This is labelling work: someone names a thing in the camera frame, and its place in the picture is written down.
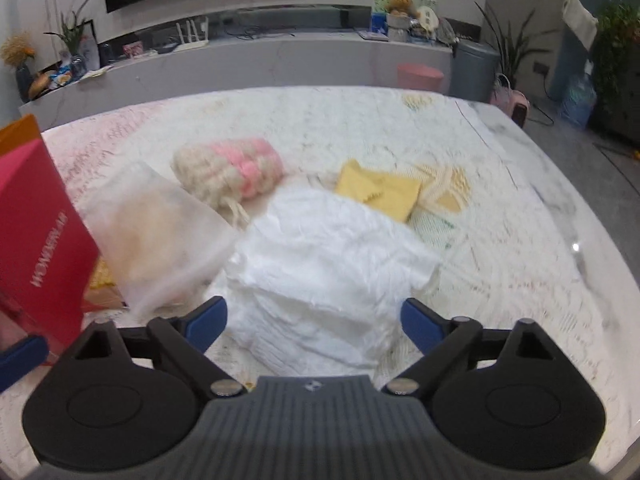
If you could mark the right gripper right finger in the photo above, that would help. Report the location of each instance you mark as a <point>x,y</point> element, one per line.
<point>509,398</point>

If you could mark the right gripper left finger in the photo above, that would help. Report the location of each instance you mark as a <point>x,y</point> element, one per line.
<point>120,397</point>

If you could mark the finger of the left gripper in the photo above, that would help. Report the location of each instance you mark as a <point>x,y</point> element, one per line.
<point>21,358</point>

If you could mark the pink white knitted pouch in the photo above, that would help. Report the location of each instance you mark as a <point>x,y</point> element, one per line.
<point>224,174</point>

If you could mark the red box lid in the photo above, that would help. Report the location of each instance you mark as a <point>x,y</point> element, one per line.
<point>47,253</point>

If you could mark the white pink lace tablecloth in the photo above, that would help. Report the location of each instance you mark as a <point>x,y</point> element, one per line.
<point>484,204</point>

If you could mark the translucent bag beige contents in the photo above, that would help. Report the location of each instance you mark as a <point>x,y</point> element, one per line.
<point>160,243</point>

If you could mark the white fluffy textile bundle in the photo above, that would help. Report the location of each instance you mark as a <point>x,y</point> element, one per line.
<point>316,283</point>

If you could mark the orange storage box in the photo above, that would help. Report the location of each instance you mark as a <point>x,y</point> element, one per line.
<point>17,133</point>

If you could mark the yellow folded cloth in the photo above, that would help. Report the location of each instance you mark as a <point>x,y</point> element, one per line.
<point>391,194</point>

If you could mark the pink small heater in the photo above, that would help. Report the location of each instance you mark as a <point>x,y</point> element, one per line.
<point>512,102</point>

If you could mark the dark vase yellow flowers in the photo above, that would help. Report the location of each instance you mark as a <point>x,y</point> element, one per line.
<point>16,52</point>

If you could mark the blue water jug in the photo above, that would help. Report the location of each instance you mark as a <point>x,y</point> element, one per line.
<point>579,98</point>

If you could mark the green plant glass vase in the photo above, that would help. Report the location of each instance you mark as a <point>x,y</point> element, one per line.
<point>71,28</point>

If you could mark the grey waste bin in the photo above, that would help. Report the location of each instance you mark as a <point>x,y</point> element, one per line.
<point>473,71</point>

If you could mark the pink waste bin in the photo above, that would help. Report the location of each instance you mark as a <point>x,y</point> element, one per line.
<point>420,77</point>

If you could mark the white wifi router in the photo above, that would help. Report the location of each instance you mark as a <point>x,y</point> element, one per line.
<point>192,33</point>

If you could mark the floor potted green plant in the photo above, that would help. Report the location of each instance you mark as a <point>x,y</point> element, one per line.
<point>513,45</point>

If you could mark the grey marble TV console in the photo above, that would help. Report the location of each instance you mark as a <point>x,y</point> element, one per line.
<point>276,59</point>

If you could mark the plush toys pile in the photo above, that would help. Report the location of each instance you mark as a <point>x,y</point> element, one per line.
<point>405,20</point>

